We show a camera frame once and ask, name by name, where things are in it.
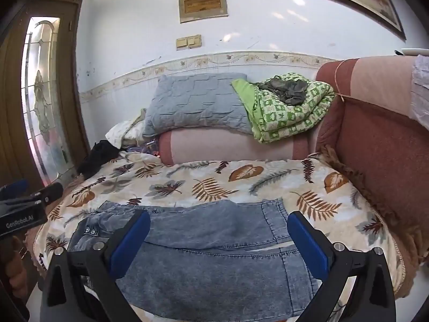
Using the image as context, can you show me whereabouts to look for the black cloth pile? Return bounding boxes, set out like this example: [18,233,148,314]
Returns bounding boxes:
[77,140,120,180]

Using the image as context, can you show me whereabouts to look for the brown wooden glass door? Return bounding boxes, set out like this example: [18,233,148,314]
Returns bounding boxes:
[1,0,90,191]

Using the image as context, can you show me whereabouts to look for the blue denim pants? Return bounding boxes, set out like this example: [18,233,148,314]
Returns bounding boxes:
[68,197,320,322]

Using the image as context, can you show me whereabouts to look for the white lace cloth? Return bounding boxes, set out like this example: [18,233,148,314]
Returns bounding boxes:
[409,55,429,130]

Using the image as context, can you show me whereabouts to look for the dark olive crumpled garment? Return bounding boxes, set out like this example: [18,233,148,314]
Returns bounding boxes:
[255,76,308,106]

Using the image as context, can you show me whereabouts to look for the pink red sofa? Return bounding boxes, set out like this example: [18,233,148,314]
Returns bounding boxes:
[159,56,428,297]

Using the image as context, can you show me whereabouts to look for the white floral pillow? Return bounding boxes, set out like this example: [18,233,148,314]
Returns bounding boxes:
[105,108,146,149]

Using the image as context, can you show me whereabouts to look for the gold framed wall plaque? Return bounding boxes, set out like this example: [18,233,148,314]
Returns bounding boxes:
[178,0,228,23]

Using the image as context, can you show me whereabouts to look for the grey quilted pillow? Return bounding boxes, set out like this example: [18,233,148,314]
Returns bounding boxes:
[143,73,252,137]

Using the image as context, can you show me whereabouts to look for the green patterned folded quilt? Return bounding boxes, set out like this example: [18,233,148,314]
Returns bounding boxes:
[232,73,335,143]

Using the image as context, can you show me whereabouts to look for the person's left hand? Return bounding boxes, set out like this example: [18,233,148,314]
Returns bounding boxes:
[1,236,28,299]

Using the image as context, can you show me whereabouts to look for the beige wall switch panel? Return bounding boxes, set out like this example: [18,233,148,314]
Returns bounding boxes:
[176,34,202,50]

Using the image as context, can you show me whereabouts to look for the leaf print blanket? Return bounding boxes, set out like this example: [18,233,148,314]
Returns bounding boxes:
[28,153,405,321]

